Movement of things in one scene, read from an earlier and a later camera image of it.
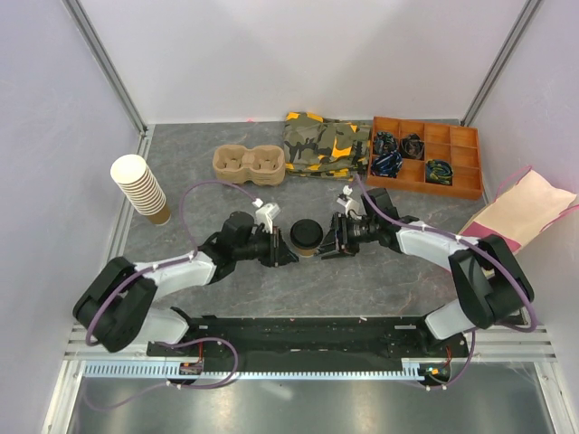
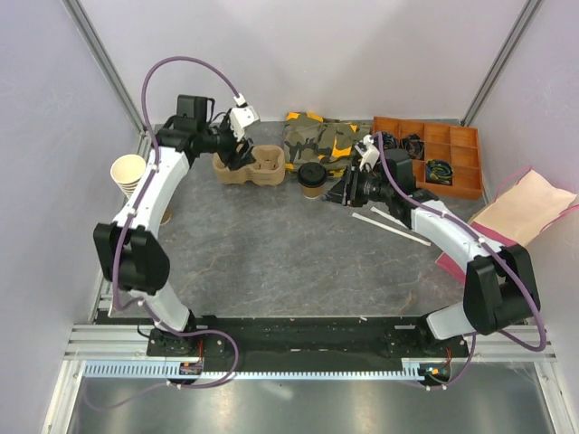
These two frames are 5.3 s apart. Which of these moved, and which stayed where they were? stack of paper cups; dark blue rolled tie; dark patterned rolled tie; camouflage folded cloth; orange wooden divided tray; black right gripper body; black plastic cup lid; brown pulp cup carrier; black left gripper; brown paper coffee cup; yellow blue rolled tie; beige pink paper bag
Moved: brown paper coffee cup; black right gripper body; black plastic cup lid; black left gripper
Stayed: beige pink paper bag; orange wooden divided tray; dark patterned rolled tie; stack of paper cups; camouflage folded cloth; dark blue rolled tie; yellow blue rolled tie; brown pulp cup carrier
